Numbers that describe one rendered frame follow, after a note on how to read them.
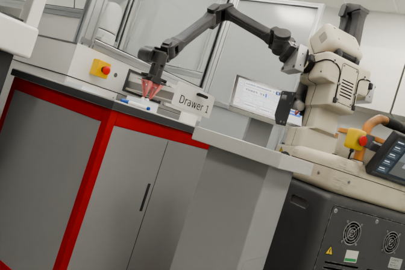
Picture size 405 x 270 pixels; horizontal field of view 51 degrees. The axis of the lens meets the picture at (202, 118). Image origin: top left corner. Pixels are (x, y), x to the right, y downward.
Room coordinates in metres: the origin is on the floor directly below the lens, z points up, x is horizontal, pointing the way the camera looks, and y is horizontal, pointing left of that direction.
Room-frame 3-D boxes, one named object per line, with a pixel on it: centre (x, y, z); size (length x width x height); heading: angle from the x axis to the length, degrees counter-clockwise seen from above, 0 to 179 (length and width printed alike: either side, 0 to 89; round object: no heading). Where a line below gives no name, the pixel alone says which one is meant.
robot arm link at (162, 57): (1.84, 0.26, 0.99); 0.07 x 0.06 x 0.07; 72
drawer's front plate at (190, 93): (2.01, 0.06, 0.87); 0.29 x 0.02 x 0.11; 144
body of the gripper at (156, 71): (1.84, 0.25, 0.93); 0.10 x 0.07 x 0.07; 130
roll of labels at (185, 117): (1.74, 0.06, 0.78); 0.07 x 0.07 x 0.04
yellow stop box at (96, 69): (1.92, 0.50, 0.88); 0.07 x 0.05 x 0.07; 144
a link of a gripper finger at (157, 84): (1.84, 0.25, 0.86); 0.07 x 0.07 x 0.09; 40
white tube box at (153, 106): (1.81, 0.26, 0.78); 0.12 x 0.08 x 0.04; 41
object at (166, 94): (2.13, 0.23, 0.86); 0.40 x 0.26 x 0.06; 54
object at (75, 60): (2.51, 0.69, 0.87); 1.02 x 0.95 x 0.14; 144
